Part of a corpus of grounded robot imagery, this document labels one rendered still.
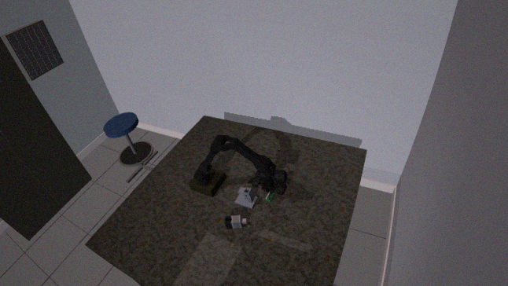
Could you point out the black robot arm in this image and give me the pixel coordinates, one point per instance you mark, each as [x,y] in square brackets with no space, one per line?
[265,167]

